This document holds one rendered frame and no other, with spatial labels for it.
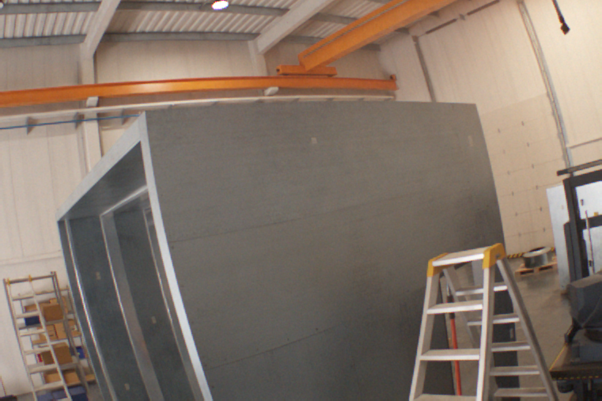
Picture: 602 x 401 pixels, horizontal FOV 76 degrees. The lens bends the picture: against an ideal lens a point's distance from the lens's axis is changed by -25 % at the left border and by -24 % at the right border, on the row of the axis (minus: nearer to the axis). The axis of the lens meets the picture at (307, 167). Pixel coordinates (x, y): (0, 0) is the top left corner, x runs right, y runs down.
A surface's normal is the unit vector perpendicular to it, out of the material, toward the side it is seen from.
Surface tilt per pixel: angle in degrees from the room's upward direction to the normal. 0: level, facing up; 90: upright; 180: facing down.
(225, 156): 90
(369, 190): 90
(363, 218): 90
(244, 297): 90
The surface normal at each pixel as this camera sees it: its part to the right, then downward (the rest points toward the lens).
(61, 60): 0.61, -0.22
